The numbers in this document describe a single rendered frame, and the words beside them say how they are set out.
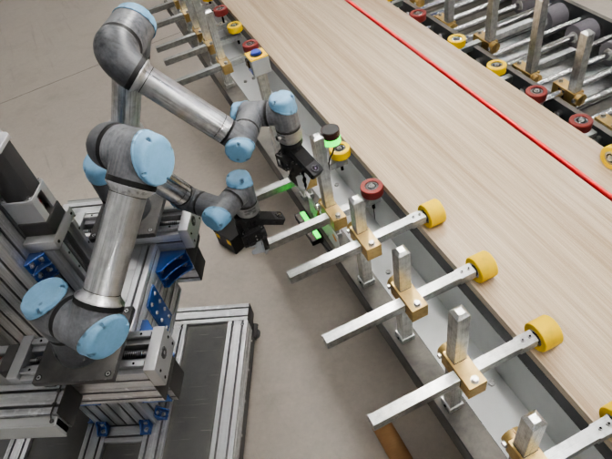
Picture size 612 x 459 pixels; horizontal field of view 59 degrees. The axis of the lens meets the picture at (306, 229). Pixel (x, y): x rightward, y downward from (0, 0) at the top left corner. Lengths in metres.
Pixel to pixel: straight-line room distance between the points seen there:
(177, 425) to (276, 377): 0.50
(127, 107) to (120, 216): 0.51
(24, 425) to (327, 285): 1.60
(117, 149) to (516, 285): 1.11
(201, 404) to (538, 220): 1.45
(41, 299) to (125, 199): 0.32
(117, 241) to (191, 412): 1.18
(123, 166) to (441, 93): 1.43
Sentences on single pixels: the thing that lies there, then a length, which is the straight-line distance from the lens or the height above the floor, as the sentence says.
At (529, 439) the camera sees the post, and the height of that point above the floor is 1.07.
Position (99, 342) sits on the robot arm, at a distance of 1.32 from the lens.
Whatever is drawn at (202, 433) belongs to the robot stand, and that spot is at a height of 0.21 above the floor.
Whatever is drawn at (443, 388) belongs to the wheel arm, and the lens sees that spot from 1.38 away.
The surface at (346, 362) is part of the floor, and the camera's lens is 2.52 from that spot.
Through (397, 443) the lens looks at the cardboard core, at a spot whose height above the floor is 0.08.
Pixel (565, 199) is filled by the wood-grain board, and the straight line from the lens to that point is 1.88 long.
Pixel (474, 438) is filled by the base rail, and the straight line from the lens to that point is 1.62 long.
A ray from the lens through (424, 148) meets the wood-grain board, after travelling 2.03.
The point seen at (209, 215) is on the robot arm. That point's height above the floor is 1.16.
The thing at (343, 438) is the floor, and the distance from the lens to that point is 2.37.
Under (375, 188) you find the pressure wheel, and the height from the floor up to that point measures 0.91.
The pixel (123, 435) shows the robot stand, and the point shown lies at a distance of 2.40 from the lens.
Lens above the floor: 2.20
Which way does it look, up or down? 46 degrees down
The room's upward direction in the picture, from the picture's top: 13 degrees counter-clockwise
